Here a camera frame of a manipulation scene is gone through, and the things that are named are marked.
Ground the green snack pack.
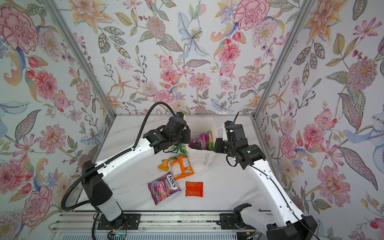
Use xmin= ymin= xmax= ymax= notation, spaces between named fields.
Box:
xmin=174 ymin=144 xmax=188 ymax=155

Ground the green Lays chips bag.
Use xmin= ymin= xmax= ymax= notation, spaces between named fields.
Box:
xmin=206 ymin=131 xmax=215 ymax=151

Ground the white paper gift bag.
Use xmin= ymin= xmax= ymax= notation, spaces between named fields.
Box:
xmin=186 ymin=117 xmax=223 ymax=170

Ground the purple berry biscuit pack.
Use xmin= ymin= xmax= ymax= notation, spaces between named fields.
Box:
xmin=188 ymin=133 xmax=207 ymax=150

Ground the orange snack pack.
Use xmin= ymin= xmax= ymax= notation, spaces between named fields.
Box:
xmin=169 ymin=155 xmax=195 ymax=181

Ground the purple Fox's candy bag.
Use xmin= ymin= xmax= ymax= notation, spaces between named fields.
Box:
xmin=148 ymin=172 xmax=181 ymax=205

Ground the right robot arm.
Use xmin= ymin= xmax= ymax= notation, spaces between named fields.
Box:
xmin=214 ymin=138 xmax=318 ymax=240

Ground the orange wrapped snack piece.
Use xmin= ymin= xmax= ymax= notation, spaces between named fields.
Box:
xmin=158 ymin=159 xmax=170 ymax=172

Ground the red small snack packet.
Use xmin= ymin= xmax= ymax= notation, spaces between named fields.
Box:
xmin=186 ymin=182 xmax=204 ymax=198

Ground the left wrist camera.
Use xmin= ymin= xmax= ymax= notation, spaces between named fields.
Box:
xmin=176 ymin=112 xmax=185 ymax=120

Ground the left black corrugated cable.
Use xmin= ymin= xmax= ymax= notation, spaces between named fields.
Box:
xmin=60 ymin=101 xmax=178 ymax=211

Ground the right thin black cable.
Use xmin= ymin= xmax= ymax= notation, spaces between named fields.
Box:
xmin=224 ymin=111 xmax=322 ymax=240

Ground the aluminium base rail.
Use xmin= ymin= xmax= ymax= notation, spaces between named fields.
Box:
xmin=48 ymin=209 xmax=277 ymax=233

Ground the right aluminium frame post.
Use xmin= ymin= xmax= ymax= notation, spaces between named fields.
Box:
xmin=254 ymin=1 xmax=314 ymax=120

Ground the aluminium frame post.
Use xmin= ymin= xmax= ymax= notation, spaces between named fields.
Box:
xmin=43 ymin=0 xmax=117 ymax=121
xmin=254 ymin=1 xmax=314 ymax=120

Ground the left aluminium frame post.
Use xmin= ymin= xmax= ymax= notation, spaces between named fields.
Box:
xmin=43 ymin=0 xmax=117 ymax=121

